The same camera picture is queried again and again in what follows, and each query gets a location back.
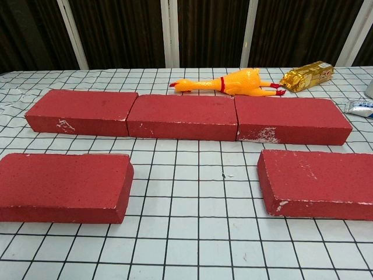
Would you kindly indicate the white black checkered tablecloth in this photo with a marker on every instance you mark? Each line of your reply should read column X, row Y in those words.
column 186, row 189

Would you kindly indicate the red brick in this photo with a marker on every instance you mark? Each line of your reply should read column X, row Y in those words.
column 180, row 113
column 61, row 181
column 291, row 116
column 84, row 108
column 320, row 178

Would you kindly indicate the white blue toothpaste tube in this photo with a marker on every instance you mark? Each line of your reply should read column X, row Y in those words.
column 361, row 108

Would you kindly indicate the yellow rubber chicken toy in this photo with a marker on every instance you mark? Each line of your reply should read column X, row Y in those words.
column 239, row 81

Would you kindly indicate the dark brown curtain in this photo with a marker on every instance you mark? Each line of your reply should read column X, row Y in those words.
column 122, row 29

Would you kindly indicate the gold foil snack packet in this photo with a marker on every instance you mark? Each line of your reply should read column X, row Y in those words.
column 309, row 77

